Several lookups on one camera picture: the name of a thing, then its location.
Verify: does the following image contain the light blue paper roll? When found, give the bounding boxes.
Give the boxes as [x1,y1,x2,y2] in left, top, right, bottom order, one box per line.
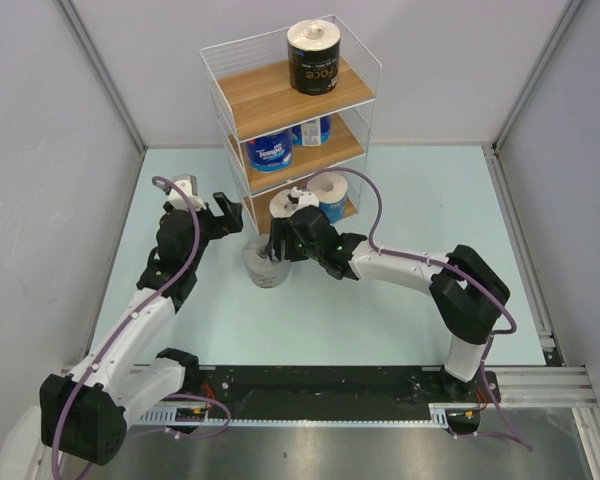
[269,187,301,218]

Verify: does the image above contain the grey paper roll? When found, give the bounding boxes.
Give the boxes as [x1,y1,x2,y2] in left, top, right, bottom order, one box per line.
[242,234,291,289]

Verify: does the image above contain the blue starry paper roll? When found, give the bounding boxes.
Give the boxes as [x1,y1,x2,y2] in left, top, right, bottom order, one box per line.
[307,172,349,223]

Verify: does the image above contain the blue Tempo paper roll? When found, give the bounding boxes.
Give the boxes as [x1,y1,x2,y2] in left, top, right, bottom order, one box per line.
[245,129,293,173]

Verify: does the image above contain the blue white paper roll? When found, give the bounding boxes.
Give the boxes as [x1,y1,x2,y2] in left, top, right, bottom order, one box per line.
[291,115,332,147]

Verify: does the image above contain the black paper roll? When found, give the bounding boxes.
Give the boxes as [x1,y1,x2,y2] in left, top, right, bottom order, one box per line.
[286,19,341,96]

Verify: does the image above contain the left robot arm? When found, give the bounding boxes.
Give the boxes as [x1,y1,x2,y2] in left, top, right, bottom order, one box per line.
[39,188,243,476]

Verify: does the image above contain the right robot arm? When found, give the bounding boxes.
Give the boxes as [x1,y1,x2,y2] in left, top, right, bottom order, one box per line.
[266,206,510,401]

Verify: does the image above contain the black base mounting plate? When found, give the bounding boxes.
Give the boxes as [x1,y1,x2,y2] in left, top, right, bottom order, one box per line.
[143,364,501,434]

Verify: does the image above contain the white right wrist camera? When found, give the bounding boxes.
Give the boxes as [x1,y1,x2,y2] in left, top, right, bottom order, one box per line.
[286,187,320,212]

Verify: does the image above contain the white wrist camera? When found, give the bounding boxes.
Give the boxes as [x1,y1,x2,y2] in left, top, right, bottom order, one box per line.
[167,174,206,212]
[286,187,320,212]

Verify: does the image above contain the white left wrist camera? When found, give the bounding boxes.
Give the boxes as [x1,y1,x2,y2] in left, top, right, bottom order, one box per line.
[167,174,206,212]

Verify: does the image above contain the white wire wooden shelf rack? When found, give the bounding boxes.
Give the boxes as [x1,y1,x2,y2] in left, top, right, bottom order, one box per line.
[200,15,382,233]

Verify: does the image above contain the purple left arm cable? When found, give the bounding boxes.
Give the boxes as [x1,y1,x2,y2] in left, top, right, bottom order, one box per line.
[49,175,234,480]

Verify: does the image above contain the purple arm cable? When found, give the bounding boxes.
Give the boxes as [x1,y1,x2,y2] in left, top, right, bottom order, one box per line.
[49,175,234,480]
[304,167,534,451]

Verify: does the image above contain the grey slotted cable duct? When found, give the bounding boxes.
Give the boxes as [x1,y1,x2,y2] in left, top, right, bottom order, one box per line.
[134,403,454,427]

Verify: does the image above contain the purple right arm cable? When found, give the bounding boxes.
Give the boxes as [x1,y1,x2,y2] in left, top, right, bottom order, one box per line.
[304,167,534,451]

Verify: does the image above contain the aluminium frame rail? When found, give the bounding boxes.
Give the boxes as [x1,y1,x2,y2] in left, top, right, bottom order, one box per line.
[482,144,600,480]

